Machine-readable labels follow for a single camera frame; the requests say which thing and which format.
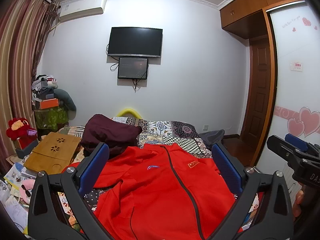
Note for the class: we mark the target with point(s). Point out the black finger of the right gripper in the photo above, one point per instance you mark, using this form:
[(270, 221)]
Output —
[(303, 146), (285, 150)]

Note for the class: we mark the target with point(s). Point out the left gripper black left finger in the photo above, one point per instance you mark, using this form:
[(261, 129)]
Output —
[(46, 218)]

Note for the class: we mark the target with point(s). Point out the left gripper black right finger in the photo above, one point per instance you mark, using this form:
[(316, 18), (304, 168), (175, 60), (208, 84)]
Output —
[(273, 218)]

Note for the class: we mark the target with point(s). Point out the red zip jacket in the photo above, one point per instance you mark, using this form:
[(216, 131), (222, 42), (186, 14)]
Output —
[(161, 192)]

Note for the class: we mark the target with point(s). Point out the pile of folded clothes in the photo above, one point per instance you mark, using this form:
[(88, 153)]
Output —
[(43, 87)]

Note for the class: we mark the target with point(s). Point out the person's right hand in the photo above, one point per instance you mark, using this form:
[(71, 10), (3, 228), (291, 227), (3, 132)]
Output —
[(296, 209)]

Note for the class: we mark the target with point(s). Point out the dark grey backpack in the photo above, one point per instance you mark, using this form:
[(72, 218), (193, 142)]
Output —
[(212, 137)]

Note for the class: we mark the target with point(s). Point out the red plush toy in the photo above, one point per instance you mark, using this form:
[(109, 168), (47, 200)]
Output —
[(20, 130)]

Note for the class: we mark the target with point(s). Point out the dark maroon garment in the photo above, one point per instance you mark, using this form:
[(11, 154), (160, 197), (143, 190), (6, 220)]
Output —
[(117, 136)]

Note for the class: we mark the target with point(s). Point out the patchwork patterned bedspread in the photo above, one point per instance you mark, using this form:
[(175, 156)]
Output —
[(153, 132)]

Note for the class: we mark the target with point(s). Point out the orange box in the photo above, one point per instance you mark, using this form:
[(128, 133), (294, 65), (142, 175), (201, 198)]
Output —
[(49, 103)]

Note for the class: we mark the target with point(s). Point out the brown wooden wardrobe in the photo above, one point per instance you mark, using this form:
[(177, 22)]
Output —
[(248, 19)]

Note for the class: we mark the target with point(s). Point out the striped red beige curtain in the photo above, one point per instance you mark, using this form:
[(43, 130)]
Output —
[(25, 28)]

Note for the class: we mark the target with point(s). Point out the white wall socket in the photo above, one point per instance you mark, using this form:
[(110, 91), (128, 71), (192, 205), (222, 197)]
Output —
[(205, 127)]

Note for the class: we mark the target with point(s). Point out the small black wall monitor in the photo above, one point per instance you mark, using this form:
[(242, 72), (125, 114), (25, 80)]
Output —
[(133, 68)]

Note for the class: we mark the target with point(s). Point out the wall-mounted black television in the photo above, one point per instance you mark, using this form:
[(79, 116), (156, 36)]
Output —
[(135, 41)]

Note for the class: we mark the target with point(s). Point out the white wall air conditioner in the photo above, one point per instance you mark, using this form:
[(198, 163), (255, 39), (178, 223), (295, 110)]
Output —
[(80, 9)]

